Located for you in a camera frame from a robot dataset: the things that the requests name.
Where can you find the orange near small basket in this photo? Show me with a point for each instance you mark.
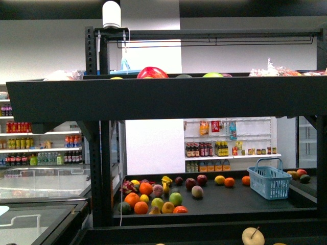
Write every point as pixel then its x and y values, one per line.
pixel 246 180

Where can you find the pink dragon fruit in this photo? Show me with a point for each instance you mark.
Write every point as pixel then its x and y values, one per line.
pixel 127 187

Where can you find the small blue plastic basket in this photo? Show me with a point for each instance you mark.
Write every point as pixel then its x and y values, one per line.
pixel 270 182

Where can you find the pale yellow apple with stem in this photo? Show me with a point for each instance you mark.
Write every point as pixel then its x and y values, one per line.
pixel 252 236

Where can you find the large red apple top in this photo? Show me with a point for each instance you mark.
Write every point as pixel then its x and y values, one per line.
pixel 152 72

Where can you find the white wall shelf with sauces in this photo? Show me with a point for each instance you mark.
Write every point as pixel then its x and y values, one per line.
pixel 229 143

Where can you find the yellow lemon far shelf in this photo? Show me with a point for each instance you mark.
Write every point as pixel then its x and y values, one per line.
pixel 219 180

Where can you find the orange beside far lemon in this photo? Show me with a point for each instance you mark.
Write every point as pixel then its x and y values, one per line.
pixel 229 182

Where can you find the dark red apple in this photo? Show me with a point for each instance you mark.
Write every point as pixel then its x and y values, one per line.
pixel 202 180

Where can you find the orange front left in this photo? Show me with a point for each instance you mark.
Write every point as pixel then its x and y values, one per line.
pixel 141 208

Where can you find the peach pink green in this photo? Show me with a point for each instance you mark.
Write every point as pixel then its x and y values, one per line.
pixel 197 192

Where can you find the green apple shelf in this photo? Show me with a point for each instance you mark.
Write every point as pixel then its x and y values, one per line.
pixel 213 75
pixel 176 199

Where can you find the white cylindrical device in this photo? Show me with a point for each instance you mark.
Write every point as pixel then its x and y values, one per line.
pixel 111 15

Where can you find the white grocery shelf with bottles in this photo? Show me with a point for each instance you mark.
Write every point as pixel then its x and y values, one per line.
pixel 21 147

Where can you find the orange middle left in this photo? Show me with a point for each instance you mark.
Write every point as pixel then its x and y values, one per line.
pixel 145 188

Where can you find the green apple top shelf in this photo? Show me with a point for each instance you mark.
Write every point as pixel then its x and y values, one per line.
pixel 213 75

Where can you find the glass top freezer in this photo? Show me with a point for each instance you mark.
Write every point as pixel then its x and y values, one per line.
pixel 45 204

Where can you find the green apple middle shelf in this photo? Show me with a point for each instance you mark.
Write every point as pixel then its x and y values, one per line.
pixel 176 199

